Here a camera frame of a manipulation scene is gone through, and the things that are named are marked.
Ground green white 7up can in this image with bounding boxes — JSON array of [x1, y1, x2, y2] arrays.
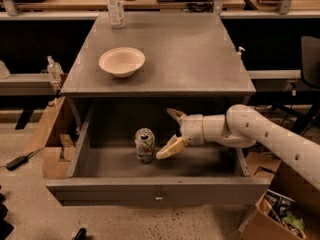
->
[[134, 128, 155, 164]]

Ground white ceramic bowl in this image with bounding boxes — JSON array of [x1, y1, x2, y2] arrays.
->
[[99, 47, 145, 78]]

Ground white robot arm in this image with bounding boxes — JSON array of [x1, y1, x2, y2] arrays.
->
[[156, 104, 320, 190]]

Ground brown cardboard box left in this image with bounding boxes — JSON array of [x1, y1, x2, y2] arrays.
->
[[23, 97, 74, 179]]

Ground black office chair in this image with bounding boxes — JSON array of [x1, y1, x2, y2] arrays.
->
[[271, 35, 320, 135]]

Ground small clear sanitizer bottle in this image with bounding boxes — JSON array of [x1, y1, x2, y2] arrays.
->
[[47, 56, 64, 82]]

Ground small white pump bottle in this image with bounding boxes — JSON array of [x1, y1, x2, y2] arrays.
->
[[237, 46, 246, 59]]

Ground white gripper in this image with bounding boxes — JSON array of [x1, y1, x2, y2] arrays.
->
[[156, 108, 204, 160]]

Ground clear plastic water bottle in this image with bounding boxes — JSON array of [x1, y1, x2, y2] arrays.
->
[[106, 0, 125, 28]]

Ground grey cabinet counter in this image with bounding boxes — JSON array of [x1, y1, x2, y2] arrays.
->
[[62, 12, 256, 125]]

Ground grey open top drawer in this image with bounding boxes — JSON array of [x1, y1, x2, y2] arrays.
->
[[47, 100, 270, 206]]

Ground black cable bundle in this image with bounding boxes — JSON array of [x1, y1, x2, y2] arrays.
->
[[185, 1, 214, 14]]

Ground black power adapter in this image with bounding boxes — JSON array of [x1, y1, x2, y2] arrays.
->
[[6, 156, 28, 171]]

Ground cardboard box with magazines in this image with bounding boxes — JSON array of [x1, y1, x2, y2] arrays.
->
[[239, 152, 320, 240]]

